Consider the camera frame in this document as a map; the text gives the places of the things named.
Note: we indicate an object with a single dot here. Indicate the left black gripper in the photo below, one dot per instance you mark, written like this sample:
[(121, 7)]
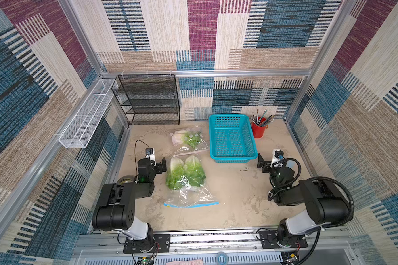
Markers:
[(161, 165)]

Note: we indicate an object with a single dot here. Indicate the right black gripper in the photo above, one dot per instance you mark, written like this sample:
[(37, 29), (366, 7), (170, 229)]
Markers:
[(264, 163)]

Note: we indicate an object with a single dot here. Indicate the blue-zip clear bag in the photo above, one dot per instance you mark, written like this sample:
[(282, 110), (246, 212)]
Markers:
[(186, 180)]

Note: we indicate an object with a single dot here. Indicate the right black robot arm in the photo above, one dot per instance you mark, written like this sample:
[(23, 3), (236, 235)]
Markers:
[(328, 203)]

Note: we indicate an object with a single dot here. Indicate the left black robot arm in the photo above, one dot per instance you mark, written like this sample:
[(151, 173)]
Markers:
[(115, 210)]

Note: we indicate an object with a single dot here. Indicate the left chinese cabbage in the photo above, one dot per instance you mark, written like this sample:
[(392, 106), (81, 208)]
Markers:
[(175, 178)]

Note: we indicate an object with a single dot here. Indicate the chinese cabbage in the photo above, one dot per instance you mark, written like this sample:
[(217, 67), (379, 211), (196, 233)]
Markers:
[(194, 171), (175, 178)]

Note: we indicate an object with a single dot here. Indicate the right chinese cabbage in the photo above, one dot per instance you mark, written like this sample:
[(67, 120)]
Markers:
[(194, 171)]

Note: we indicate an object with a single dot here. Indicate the pink-zip dotted bag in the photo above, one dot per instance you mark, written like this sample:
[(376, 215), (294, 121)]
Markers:
[(182, 150)]

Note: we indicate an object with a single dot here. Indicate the cabbage in dotted bag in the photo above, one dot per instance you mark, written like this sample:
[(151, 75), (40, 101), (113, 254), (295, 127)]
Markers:
[(187, 138)]

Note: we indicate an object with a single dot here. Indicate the red pen cup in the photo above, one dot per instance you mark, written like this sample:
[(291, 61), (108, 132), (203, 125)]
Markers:
[(258, 127)]

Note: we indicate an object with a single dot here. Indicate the grey tape roll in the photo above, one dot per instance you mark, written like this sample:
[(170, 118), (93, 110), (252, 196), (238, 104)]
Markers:
[(126, 179)]

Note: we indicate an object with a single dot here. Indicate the teal plastic basket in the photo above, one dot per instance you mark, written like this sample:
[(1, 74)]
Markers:
[(231, 139)]

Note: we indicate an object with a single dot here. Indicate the pink calculator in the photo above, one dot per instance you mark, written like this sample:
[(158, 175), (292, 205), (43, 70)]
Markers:
[(190, 262)]

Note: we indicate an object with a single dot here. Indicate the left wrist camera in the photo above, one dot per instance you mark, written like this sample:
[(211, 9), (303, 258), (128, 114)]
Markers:
[(150, 154)]

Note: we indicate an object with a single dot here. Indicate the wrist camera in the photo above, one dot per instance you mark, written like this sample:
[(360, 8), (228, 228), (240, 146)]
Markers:
[(150, 154), (278, 156)]

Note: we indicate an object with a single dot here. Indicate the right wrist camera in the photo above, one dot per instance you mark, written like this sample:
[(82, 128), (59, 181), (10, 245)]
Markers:
[(278, 156)]

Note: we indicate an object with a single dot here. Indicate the black wire shelf rack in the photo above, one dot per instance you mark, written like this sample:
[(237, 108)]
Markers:
[(148, 99)]

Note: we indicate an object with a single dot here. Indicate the white wire mesh tray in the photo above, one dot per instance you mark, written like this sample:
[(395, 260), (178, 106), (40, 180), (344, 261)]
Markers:
[(83, 125)]

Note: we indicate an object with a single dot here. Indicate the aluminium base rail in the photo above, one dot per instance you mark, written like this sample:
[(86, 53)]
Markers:
[(216, 247)]

